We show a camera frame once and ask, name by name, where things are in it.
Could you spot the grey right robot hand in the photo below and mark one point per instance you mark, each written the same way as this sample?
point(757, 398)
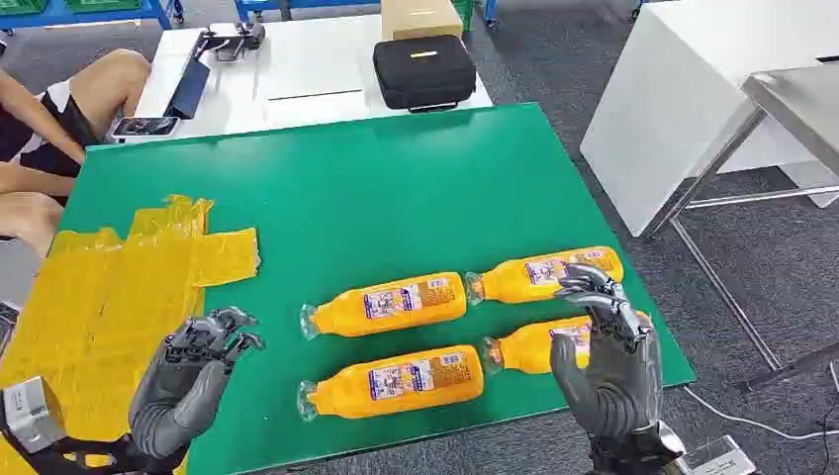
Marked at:
point(623, 387)

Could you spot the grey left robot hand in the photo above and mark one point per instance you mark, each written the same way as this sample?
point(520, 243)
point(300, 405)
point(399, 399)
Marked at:
point(170, 400)

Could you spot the orange drink bottle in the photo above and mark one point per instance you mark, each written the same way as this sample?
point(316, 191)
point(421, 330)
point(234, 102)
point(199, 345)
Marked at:
point(393, 305)
point(400, 383)
point(524, 276)
point(531, 347)

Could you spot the smartphone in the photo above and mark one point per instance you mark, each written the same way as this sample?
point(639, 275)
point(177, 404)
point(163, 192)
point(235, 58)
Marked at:
point(145, 126)

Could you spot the green table mat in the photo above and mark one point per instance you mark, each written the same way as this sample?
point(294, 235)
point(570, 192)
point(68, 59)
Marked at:
point(393, 197)

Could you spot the person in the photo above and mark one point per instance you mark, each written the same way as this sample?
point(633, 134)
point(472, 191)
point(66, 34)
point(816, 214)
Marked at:
point(39, 131)

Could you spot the white cabinet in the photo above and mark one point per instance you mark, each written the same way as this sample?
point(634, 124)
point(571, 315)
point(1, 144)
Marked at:
point(668, 85)

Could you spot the white table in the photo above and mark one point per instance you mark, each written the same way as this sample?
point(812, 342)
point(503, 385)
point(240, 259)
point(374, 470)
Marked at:
point(308, 65)

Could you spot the black handheld controller device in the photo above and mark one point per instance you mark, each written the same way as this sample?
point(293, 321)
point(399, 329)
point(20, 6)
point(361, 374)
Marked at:
point(229, 36)

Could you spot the black carrying case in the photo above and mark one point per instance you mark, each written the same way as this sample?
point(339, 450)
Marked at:
point(425, 72)

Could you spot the blue shelf rack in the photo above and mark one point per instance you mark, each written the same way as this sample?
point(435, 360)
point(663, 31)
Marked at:
point(275, 5)
point(98, 14)

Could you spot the green crate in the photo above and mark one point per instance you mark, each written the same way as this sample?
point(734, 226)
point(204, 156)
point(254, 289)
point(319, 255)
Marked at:
point(101, 4)
point(19, 5)
point(464, 13)

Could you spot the cardboard box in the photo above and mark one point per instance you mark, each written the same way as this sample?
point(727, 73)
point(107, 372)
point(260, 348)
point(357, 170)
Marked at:
point(419, 18)

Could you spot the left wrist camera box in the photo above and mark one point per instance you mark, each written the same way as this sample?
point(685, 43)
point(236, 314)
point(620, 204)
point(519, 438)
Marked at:
point(29, 413)

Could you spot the steel frame table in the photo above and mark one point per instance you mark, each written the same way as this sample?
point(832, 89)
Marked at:
point(800, 98)

